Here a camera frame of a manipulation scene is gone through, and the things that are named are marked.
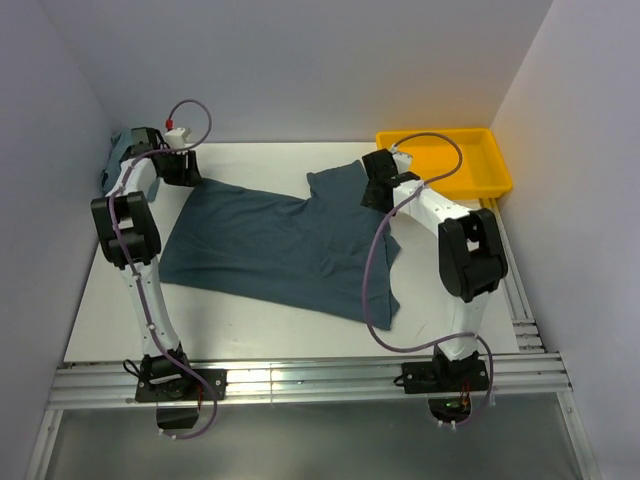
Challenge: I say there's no dark teal t-shirt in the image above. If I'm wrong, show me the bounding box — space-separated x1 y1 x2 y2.
159 161 400 331

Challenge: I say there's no aluminium front rail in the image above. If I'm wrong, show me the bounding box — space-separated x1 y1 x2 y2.
46 353 572 411

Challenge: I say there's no light blue crumpled t-shirt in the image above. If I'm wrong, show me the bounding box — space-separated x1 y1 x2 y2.
101 127 160 202

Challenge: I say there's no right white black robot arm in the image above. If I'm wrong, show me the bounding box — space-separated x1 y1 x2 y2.
361 149 508 390

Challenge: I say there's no yellow plastic tray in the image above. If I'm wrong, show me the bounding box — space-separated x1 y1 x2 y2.
376 128 513 200

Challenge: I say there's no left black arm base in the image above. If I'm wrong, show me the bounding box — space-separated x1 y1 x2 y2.
134 369 227 433

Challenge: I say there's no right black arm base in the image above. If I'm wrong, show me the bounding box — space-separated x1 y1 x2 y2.
393 353 493 427

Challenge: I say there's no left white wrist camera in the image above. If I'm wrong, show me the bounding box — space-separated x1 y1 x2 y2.
164 119 191 149

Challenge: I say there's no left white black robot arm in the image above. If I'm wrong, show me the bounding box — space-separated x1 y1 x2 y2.
91 126 201 399

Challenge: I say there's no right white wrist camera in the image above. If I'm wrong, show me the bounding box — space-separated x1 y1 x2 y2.
389 145 413 174

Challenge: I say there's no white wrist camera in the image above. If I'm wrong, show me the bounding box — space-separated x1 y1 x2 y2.
389 145 413 174
164 119 191 149

